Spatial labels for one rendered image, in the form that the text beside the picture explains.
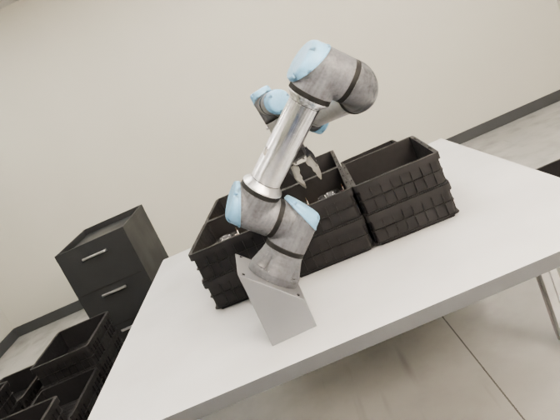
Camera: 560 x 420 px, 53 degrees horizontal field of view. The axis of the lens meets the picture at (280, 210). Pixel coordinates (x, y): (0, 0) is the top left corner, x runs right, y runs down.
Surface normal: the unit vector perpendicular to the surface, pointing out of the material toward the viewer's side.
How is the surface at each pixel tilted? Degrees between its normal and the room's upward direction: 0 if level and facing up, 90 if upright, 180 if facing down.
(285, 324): 90
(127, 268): 90
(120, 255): 90
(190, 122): 90
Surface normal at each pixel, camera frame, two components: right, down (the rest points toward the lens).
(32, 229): 0.05, 0.23
